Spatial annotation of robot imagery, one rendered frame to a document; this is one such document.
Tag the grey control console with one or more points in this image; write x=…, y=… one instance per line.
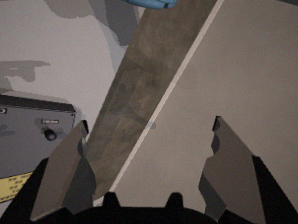
x=25, y=140

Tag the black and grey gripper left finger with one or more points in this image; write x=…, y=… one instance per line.
x=61, y=185

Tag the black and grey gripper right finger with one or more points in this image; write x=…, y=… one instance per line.
x=237, y=187

